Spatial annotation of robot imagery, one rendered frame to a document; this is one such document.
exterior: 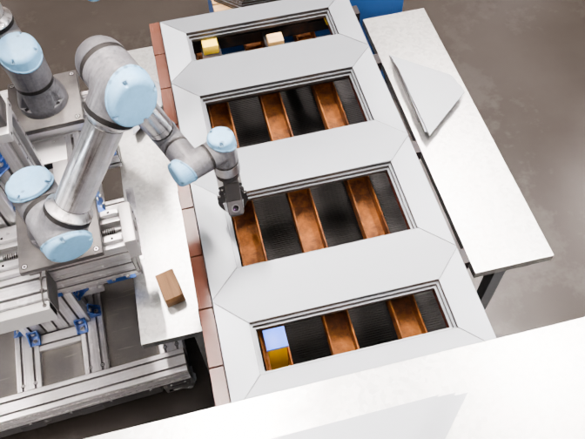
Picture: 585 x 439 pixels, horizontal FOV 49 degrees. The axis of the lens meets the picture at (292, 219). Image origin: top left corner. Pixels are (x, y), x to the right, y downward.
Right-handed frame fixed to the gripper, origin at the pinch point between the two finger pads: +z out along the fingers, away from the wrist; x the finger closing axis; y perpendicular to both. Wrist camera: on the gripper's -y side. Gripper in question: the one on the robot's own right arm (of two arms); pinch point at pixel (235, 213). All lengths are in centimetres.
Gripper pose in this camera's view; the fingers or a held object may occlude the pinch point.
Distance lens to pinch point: 201.2
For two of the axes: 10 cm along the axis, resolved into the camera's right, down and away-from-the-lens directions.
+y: -2.3, -8.2, 5.3
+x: -9.7, 2.1, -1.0
